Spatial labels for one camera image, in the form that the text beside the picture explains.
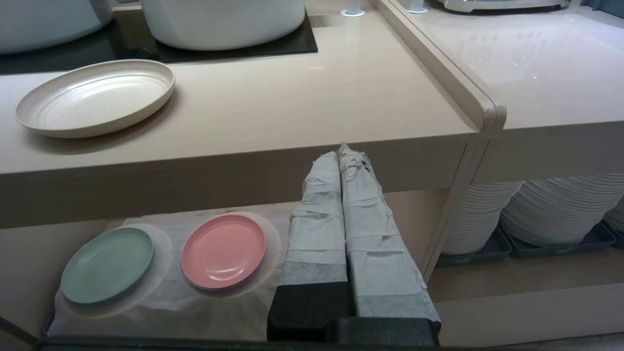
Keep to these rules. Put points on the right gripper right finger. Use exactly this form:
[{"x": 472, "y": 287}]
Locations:
[{"x": 378, "y": 253}]

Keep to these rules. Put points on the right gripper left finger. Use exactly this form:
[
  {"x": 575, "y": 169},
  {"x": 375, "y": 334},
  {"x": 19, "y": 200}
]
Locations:
[{"x": 314, "y": 234}]

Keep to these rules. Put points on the pink plate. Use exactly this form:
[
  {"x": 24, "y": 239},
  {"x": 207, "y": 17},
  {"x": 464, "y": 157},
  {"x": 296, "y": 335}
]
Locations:
[{"x": 223, "y": 252}]

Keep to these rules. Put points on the green plate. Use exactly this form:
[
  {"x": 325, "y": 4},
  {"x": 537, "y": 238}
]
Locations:
[{"x": 108, "y": 265}]

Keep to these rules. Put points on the beige ridged plate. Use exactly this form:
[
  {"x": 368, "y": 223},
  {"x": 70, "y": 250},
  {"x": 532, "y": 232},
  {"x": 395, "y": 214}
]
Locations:
[{"x": 92, "y": 100}]

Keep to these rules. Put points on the dark green tray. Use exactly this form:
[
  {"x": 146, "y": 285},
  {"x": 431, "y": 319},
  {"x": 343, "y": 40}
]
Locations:
[
  {"x": 480, "y": 253},
  {"x": 560, "y": 246}
]

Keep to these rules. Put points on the stack of white plates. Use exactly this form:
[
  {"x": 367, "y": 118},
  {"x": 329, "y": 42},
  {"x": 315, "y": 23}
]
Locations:
[
  {"x": 615, "y": 214},
  {"x": 560, "y": 209},
  {"x": 475, "y": 219}
]

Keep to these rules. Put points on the white cloth mat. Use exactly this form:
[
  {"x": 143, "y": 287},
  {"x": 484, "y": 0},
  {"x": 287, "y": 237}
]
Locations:
[{"x": 165, "y": 302}]

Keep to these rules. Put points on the dark tray under cloth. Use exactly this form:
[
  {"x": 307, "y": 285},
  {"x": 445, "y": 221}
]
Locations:
[{"x": 146, "y": 343}]

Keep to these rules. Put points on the large white pot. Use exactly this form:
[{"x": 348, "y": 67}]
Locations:
[
  {"x": 224, "y": 22},
  {"x": 39, "y": 22}
]

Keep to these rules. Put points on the black induction cooktop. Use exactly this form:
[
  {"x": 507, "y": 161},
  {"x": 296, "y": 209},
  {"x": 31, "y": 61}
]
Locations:
[{"x": 131, "y": 41}]

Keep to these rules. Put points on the white round post base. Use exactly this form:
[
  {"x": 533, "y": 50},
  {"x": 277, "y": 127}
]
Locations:
[
  {"x": 417, "y": 6},
  {"x": 352, "y": 9}
]

